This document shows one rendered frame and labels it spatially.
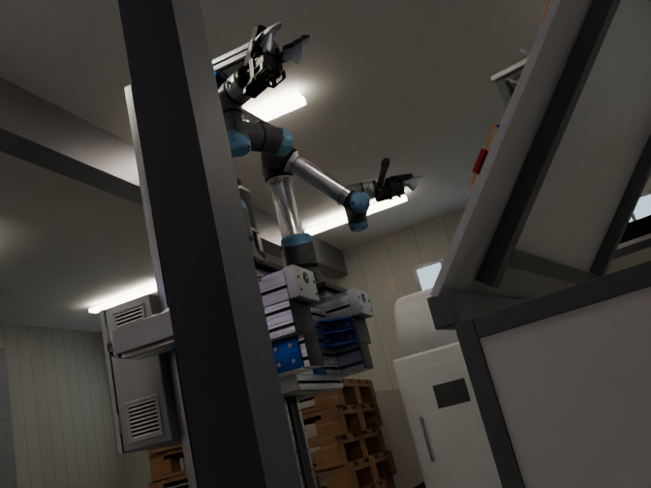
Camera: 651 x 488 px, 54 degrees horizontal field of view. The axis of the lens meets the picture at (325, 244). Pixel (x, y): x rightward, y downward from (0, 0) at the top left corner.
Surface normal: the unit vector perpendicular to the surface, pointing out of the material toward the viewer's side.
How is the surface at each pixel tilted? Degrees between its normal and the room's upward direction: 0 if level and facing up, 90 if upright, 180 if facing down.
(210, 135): 90
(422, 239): 90
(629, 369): 90
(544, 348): 90
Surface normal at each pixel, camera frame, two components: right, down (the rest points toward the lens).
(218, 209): 0.90, -0.32
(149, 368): -0.38, -0.19
